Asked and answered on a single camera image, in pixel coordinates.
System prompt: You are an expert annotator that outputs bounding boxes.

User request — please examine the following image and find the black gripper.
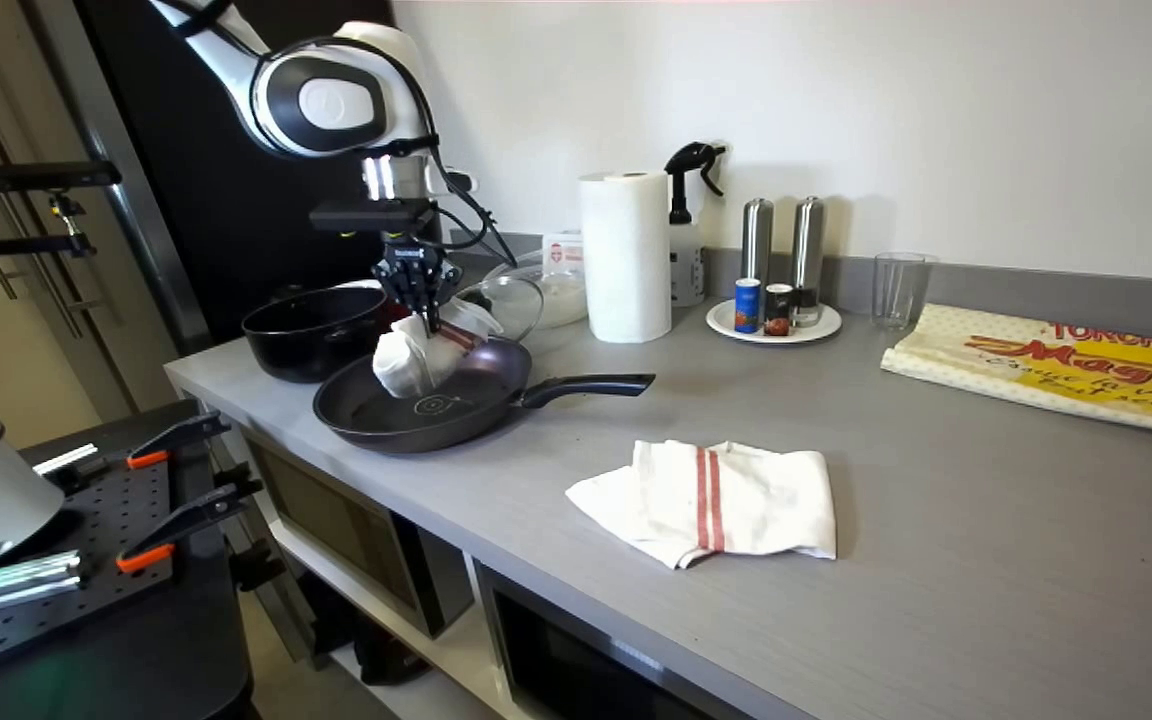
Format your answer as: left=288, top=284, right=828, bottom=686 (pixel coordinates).
left=375, top=236, right=464, bottom=331

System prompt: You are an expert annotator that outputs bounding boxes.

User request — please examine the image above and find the white red-striped cloth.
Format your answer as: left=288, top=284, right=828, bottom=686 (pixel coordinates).
left=563, top=438, right=846, bottom=577
left=370, top=296, right=508, bottom=406

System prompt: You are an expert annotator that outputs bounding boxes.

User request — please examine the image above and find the dark purple frying pan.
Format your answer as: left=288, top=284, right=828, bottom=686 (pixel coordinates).
left=307, top=331, right=659, bottom=455

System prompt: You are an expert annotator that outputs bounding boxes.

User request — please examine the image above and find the glass pan lid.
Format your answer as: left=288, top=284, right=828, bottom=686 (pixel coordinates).
left=470, top=258, right=552, bottom=346

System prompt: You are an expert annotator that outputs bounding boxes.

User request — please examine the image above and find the deep black pan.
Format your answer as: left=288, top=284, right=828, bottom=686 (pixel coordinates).
left=240, top=280, right=396, bottom=390

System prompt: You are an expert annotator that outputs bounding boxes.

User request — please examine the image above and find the folded white red-striped cloth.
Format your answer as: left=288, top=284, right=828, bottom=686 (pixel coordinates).
left=563, top=438, right=846, bottom=577

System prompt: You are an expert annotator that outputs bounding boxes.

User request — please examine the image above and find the white printed box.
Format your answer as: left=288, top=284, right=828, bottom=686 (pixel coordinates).
left=539, top=231, right=589, bottom=284

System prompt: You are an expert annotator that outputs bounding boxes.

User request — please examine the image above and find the white paper towel roll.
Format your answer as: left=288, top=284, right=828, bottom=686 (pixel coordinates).
left=576, top=168, right=675, bottom=350

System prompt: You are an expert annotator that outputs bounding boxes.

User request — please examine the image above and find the large black panel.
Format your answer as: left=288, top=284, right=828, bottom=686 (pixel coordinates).
left=71, top=0, right=445, bottom=346

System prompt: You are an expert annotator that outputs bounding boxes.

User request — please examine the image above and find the black microwave oven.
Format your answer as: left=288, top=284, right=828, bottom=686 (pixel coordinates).
left=243, top=433, right=475, bottom=640

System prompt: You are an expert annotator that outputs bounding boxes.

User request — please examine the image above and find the grey metal beam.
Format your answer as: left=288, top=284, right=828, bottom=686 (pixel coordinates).
left=19, top=0, right=211, bottom=358

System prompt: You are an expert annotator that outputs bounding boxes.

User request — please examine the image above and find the black-headed spray bottle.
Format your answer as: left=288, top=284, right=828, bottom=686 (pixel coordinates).
left=659, top=142, right=729, bottom=318

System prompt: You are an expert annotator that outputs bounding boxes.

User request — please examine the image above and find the black orange bar clamp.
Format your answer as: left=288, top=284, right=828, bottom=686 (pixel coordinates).
left=113, top=465, right=264, bottom=579
left=67, top=410, right=231, bottom=471

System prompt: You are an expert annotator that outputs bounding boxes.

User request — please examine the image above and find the small blue can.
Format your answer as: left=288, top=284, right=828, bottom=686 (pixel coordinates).
left=733, top=275, right=769, bottom=338

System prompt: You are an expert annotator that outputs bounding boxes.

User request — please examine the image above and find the steel grinder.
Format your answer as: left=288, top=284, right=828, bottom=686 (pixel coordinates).
left=788, top=191, right=828, bottom=300
left=736, top=197, right=777, bottom=290

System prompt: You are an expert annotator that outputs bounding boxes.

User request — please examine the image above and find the small dark jar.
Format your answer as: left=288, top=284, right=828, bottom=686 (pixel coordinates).
left=762, top=280, right=802, bottom=341

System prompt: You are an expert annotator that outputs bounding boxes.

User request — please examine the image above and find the black built-in oven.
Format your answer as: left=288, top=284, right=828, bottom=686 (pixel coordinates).
left=472, top=566, right=741, bottom=720

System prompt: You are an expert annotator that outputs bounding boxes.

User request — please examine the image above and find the round white plate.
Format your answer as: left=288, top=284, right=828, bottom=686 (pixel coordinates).
left=706, top=296, right=848, bottom=351

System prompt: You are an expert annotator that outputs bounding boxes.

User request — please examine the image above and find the black perforated robot table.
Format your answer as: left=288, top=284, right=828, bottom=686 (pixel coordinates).
left=0, top=398, right=259, bottom=720

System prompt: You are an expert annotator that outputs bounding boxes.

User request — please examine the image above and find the clear drinking glass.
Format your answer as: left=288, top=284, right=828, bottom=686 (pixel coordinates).
left=871, top=254, right=932, bottom=331

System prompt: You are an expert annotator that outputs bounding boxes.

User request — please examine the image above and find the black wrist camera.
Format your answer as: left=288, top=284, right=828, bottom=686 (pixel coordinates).
left=306, top=197, right=442, bottom=242

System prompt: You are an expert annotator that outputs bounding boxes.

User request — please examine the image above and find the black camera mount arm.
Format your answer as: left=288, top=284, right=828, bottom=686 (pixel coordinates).
left=0, top=157, right=127, bottom=284

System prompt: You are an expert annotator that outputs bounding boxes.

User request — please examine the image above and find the white aluminium base rail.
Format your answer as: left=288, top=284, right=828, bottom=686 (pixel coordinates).
left=0, top=551, right=90, bottom=617

